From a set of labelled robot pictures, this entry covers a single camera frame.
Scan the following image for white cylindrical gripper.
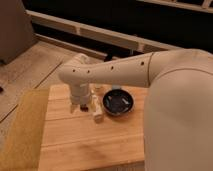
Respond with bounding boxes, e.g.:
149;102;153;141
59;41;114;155
69;83;104;122

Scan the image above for yellow-brown mat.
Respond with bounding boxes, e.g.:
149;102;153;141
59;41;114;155
0;89;49;171

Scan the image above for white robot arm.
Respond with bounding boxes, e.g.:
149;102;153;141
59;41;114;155
59;49;213;171

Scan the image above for dark eraser block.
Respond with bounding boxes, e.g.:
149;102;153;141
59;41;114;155
80;105;89;112

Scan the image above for grey cabinet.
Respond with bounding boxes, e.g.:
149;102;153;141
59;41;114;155
0;0;37;64

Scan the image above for black round bowl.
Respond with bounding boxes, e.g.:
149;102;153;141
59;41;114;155
102;89;134;116

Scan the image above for black table leg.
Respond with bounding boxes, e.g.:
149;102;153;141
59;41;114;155
104;54;113;62

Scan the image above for white shelf rail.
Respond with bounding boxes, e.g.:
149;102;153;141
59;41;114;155
27;10;178;53

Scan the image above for light wooden board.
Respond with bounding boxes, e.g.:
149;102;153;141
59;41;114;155
38;84;147;171

